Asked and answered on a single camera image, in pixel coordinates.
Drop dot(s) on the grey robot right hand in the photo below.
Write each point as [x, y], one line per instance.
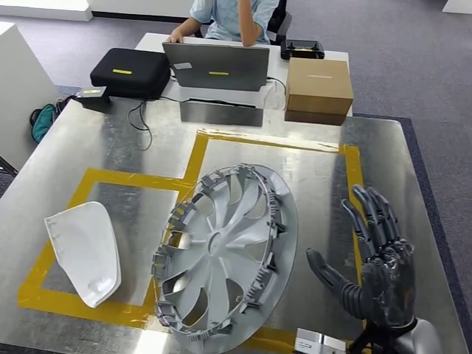
[390, 288]

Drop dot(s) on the grey plastic wheel cover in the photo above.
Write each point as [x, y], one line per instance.
[225, 244]

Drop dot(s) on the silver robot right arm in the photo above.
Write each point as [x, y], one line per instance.
[424, 339]

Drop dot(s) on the large yellow tape rectangle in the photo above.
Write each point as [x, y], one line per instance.
[352, 166]

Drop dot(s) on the brown cardboard box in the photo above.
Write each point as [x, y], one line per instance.
[317, 88]

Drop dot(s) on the black handheld controller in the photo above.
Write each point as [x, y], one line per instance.
[302, 50]

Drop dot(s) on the white office desk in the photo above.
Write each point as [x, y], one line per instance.
[228, 97]

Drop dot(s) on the white furniture panel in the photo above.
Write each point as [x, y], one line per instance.
[457, 6]
[44, 10]

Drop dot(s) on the black office chair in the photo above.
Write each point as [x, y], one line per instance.
[280, 22]

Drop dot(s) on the grey laptop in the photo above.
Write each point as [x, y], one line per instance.
[217, 63]

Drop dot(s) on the person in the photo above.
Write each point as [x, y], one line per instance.
[228, 17]

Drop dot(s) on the small yellow tape rectangle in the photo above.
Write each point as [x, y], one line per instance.
[121, 178]

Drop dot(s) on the black zip case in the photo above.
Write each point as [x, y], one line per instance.
[133, 78]

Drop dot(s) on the white plastic mirror cover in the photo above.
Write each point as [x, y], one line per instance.
[84, 254]

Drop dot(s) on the black power brick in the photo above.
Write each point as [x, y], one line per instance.
[90, 95]

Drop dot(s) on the teal and black backpack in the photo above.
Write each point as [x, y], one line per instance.
[42, 124]

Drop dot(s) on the white table with metal legs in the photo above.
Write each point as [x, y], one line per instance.
[22, 83]

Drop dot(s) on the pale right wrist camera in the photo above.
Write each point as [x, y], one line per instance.
[317, 342]

